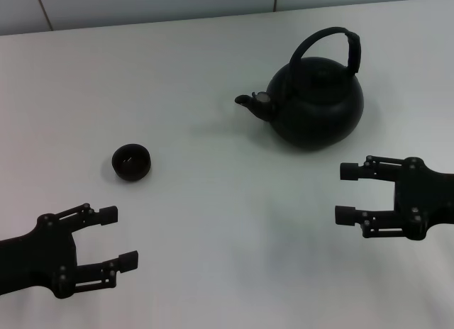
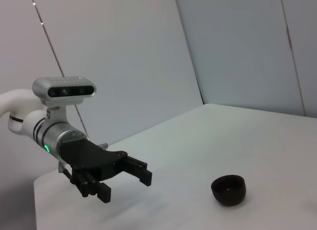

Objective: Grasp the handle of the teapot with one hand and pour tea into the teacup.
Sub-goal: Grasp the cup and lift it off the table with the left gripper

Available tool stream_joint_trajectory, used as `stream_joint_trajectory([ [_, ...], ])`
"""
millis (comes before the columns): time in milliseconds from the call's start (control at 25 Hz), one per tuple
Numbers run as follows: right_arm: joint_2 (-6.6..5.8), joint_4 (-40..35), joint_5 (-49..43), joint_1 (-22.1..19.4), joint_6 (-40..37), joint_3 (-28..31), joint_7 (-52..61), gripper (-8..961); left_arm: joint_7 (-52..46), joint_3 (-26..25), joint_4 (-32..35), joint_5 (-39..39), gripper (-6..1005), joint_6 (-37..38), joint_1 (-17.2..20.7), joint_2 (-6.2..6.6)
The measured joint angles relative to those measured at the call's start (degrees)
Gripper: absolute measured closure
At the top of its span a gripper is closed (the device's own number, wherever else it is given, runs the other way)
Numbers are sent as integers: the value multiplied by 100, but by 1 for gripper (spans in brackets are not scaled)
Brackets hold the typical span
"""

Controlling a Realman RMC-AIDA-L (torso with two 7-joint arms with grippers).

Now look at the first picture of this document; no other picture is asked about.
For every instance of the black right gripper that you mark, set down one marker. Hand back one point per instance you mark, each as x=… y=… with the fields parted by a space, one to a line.
x=425 y=198

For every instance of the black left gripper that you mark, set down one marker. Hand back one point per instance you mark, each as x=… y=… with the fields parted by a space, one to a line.
x=32 y=261

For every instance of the small black teacup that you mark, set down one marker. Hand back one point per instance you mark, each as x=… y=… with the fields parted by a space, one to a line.
x=131 y=164

